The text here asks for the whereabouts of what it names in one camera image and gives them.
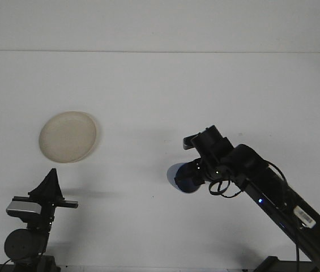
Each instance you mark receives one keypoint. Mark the pale blue cup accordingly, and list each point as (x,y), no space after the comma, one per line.
(172,173)

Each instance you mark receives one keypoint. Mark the pale round plate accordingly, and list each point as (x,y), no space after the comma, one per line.
(67,137)

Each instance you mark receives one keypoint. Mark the grey camera box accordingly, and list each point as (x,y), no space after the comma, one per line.
(23,208)
(189,143)

